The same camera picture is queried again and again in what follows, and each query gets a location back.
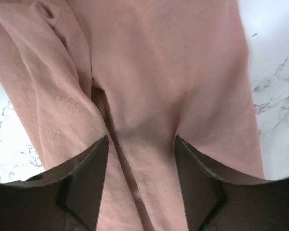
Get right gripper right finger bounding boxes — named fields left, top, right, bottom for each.
left=174, top=136, right=289, bottom=231

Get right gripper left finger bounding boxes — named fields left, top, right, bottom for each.
left=0, top=136, right=109, bottom=231

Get pink t shirt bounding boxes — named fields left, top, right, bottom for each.
left=0, top=0, right=264, bottom=231

